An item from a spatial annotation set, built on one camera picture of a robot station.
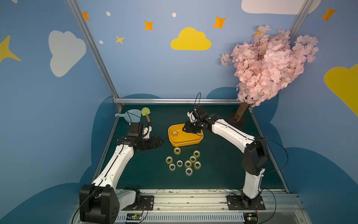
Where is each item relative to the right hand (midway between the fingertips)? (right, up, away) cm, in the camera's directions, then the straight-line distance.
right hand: (185, 128), depth 88 cm
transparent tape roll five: (-5, -16, +6) cm, 18 cm away
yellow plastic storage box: (-5, -8, +14) cm, 16 cm away
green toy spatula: (-34, +12, +30) cm, 47 cm away
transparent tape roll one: (-8, -5, +15) cm, 18 cm away
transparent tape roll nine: (+2, -27, -3) cm, 27 cm away
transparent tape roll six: (-10, -21, +3) cm, 24 cm away
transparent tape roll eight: (-8, -25, -1) cm, 26 cm away
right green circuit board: (+34, -47, -15) cm, 60 cm away
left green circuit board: (-27, -45, -16) cm, 55 cm away
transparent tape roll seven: (-4, -23, +1) cm, 23 cm away
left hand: (-17, -8, -5) cm, 19 cm away
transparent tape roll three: (+8, -18, +5) cm, 20 cm away
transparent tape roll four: (+5, -21, +3) cm, 21 cm away
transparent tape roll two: (+8, -24, 0) cm, 25 cm away
